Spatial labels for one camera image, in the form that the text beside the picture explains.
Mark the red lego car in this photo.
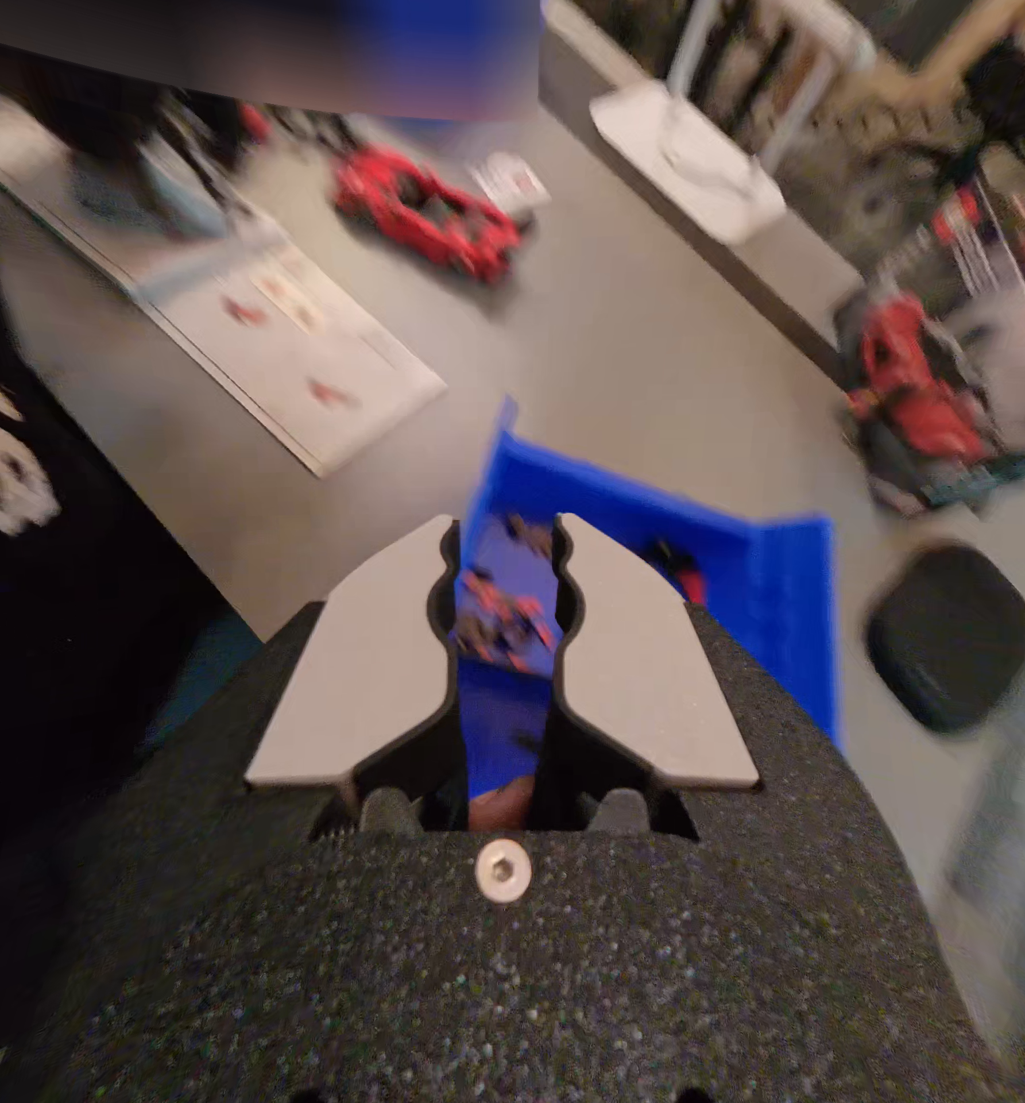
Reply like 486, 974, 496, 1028
331, 145, 535, 286

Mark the pile of small lego pieces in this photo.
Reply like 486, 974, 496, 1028
456, 512, 707, 677

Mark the white sticker sheet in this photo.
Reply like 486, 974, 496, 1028
469, 151, 552, 217

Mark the lego set box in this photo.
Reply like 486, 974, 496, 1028
835, 185, 1025, 518

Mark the blue plastic storage bin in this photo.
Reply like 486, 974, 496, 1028
456, 395, 845, 803

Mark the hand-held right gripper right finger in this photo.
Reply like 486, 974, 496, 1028
551, 512, 761, 794

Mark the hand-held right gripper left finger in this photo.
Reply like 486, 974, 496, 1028
243, 515, 463, 792

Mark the person's right hand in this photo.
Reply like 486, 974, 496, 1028
469, 776, 537, 832

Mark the lego instruction booklet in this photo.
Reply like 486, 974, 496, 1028
0, 90, 448, 479

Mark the black panel on white stand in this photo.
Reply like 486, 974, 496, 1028
588, 0, 849, 248

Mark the black quilted pad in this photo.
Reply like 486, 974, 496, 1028
865, 543, 1025, 734

